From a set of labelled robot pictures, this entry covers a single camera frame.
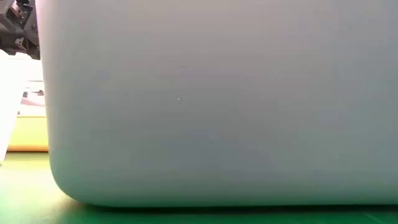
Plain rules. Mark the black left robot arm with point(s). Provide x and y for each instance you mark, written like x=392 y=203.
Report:
x=18 y=21

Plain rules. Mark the blue-grey plastic bin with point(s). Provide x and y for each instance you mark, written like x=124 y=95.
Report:
x=217 y=109

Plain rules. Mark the white plastic tray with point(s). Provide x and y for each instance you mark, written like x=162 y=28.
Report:
x=9 y=102

